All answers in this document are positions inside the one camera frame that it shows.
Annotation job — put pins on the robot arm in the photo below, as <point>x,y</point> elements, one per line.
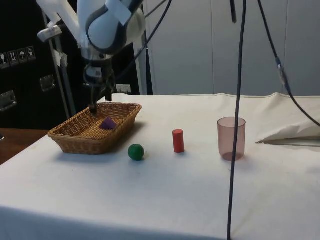
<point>102,32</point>

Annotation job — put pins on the green ball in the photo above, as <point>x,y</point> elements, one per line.
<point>136,152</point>

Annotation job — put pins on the red cylinder block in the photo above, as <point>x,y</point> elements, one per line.
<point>178,141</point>

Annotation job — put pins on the silver camera stand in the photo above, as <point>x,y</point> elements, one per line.
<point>50,33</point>

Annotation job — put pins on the wicker basket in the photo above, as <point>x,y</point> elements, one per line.
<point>75,140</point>

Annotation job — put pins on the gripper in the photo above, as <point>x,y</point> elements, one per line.
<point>98,78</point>

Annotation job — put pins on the pale locker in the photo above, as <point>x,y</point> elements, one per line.
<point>260,75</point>
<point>182,62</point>
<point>305,50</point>

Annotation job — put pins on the purple triangular block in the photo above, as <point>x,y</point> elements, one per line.
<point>108,124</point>

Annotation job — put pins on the see-through pink cup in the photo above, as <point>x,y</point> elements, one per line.
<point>226,140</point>

